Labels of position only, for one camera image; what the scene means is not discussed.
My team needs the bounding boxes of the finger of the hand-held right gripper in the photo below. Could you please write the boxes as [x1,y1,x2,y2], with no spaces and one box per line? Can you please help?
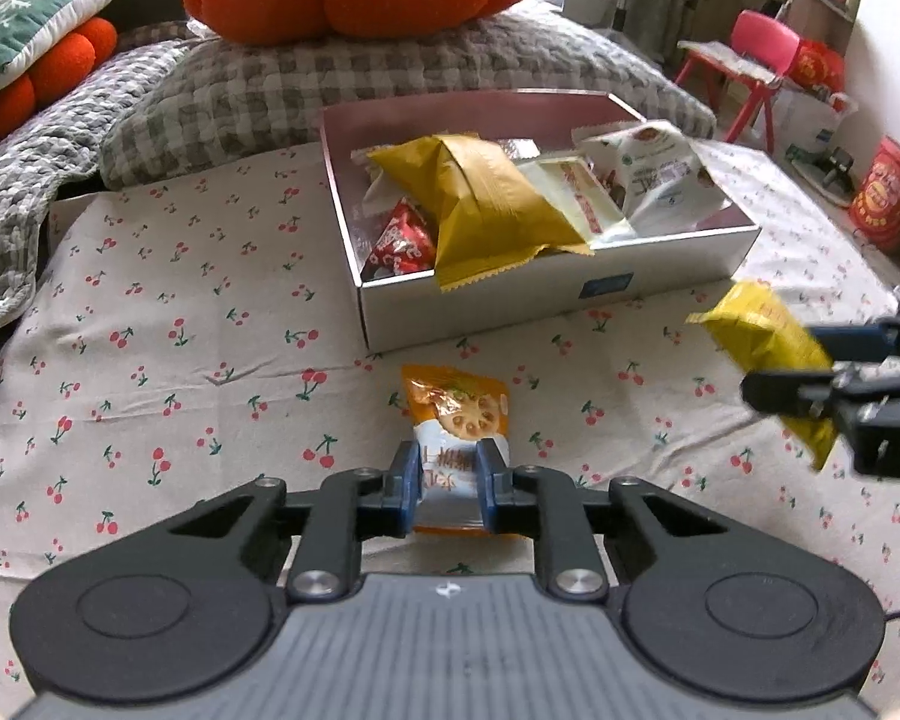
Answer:
[806,307,900,361]
[742,361,900,479]

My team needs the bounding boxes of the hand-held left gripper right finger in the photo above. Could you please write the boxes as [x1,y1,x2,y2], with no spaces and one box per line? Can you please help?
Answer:
[478,441,728,602]

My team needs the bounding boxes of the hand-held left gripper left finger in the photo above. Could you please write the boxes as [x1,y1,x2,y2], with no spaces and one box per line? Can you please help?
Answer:
[169,441,422,602]

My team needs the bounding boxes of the yellow green snack packet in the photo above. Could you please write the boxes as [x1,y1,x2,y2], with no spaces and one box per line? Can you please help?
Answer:
[686,279,841,472]

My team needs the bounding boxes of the orange lotus root packet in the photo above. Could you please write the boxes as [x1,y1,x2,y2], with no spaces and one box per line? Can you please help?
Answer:
[400,364,512,537]

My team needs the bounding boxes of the pink cardboard box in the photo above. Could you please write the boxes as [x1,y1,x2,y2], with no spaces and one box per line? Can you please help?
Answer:
[319,88,762,353]

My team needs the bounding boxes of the red candy wrapper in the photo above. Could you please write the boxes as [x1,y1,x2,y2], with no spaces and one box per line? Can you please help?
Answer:
[360,197,440,282]

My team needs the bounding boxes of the white pecan packet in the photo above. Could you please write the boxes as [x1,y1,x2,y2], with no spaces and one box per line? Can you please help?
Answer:
[574,120,728,230]

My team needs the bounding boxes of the large yellow snack packet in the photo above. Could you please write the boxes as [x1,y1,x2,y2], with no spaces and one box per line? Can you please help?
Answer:
[366,133,593,292]

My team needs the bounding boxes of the white bar packet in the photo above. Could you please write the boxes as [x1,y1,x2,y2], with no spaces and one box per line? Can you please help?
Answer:
[521,154,635,245]

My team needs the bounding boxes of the red bag on floor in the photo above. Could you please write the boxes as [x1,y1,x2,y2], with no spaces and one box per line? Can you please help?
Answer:
[849,136,900,252]

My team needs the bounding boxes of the dark small object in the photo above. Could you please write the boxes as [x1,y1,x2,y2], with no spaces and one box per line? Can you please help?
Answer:
[787,142,863,203]

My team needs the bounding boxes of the white paper bag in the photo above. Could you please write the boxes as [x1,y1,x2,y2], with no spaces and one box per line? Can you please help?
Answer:
[769,86,852,158]

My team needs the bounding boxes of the red gift bag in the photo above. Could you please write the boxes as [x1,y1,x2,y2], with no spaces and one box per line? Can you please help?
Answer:
[784,41,848,98]

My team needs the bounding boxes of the cherry print cloth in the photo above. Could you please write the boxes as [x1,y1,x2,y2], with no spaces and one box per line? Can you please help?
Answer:
[0,139,900,713]

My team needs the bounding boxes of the paper sheets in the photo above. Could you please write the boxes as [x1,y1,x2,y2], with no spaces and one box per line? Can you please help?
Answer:
[679,41,781,83]

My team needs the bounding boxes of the pink child chair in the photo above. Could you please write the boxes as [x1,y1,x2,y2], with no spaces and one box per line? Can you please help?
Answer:
[675,10,803,143]

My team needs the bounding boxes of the grey checkered pillow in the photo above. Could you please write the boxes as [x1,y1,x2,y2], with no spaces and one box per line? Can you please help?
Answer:
[97,11,717,192]

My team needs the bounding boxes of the grey checkered blanket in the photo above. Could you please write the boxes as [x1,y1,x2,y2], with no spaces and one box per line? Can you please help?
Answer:
[0,37,196,361]

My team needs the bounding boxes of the small orange pumpkin cushion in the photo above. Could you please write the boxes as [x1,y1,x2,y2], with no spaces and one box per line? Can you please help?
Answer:
[0,16,119,151]

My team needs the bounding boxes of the green snowflake pillow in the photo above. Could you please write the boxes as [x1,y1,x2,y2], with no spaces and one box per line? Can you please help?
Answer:
[0,0,147,98]

